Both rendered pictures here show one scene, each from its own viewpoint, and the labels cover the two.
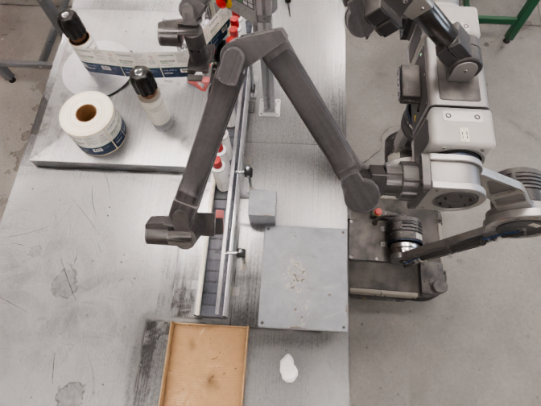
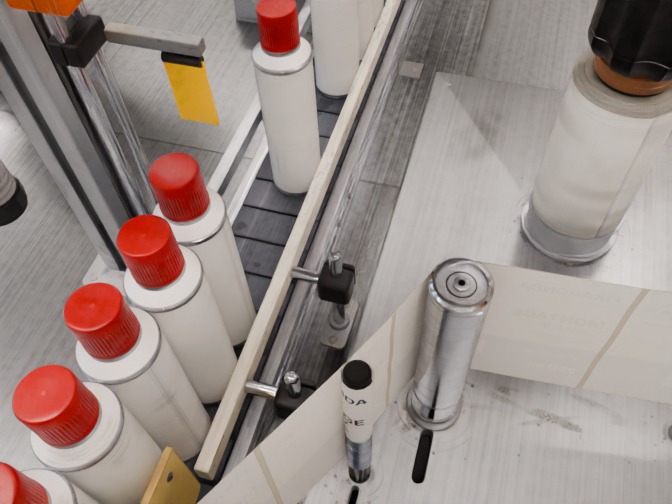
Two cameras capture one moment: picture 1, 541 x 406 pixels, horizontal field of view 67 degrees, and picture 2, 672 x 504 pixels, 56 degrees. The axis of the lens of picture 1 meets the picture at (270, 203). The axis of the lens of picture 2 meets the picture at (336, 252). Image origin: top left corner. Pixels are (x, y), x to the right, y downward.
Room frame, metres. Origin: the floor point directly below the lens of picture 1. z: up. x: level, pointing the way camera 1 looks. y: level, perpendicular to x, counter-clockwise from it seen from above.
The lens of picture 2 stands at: (1.38, 0.26, 1.38)
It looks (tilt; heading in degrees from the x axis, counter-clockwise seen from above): 55 degrees down; 192
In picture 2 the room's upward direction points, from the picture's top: 4 degrees counter-clockwise
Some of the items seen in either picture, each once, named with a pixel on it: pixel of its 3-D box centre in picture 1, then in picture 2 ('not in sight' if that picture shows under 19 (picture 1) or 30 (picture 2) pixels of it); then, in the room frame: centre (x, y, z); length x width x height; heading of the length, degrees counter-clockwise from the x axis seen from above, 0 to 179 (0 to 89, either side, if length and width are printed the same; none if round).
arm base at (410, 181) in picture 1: (402, 180); not in sight; (0.37, -0.29, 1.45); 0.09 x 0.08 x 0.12; 171
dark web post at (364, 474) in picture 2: not in sight; (358, 431); (1.24, 0.24, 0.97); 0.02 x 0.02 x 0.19
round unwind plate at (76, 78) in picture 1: (98, 68); not in sight; (1.26, 0.69, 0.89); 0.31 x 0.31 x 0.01
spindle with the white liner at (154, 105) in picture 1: (151, 98); (616, 110); (0.97, 0.41, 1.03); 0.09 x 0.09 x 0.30
